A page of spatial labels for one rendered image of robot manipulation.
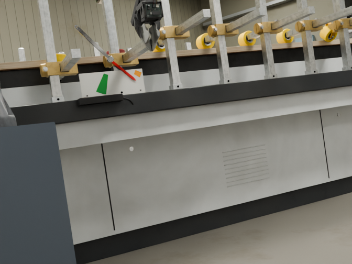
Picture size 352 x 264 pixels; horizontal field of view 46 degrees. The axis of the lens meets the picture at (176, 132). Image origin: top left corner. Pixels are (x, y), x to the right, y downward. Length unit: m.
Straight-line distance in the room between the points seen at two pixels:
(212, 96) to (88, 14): 5.55
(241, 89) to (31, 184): 1.24
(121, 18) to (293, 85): 5.93
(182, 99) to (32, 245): 1.05
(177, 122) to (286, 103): 0.59
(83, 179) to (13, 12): 4.75
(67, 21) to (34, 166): 6.08
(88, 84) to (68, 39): 5.17
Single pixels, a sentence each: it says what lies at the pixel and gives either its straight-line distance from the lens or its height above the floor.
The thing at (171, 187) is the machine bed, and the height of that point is 0.26.
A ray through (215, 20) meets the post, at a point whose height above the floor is 0.99.
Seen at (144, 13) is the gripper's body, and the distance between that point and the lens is 1.40.
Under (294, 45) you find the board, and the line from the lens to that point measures 2.39.
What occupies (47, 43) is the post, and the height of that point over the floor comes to 0.93.
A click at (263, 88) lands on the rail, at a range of 1.96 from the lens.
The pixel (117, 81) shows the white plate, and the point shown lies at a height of 0.76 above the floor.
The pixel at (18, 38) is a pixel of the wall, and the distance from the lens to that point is 6.31.
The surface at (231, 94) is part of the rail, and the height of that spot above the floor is 0.65.
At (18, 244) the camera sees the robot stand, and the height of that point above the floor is 0.38.
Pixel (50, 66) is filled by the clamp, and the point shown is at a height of 0.84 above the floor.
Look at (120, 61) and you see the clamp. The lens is 1.70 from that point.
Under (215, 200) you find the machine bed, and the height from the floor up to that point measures 0.15.
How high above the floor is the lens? 0.56
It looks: 1 degrees down
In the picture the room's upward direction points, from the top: 8 degrees counter-clockwise
